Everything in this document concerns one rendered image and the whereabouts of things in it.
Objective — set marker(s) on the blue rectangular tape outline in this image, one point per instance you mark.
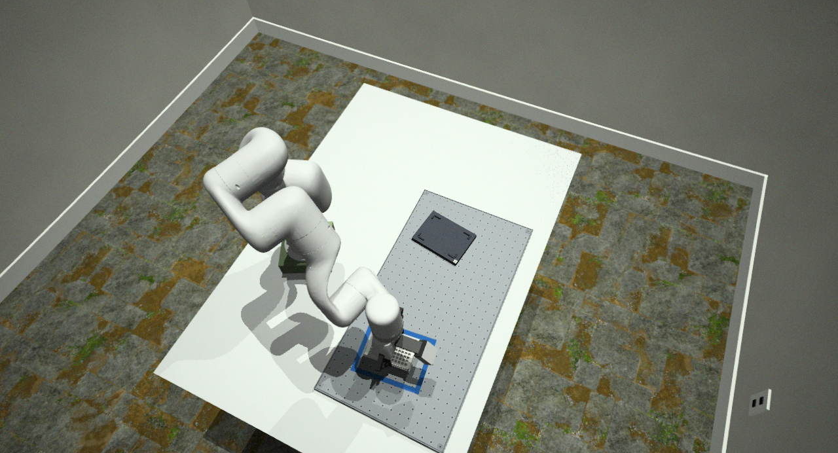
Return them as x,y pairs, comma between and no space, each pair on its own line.
387,380

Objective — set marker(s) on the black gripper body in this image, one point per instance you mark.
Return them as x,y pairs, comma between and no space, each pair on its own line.
385,348

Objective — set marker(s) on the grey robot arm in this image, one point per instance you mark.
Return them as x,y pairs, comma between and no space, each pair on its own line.
294,195

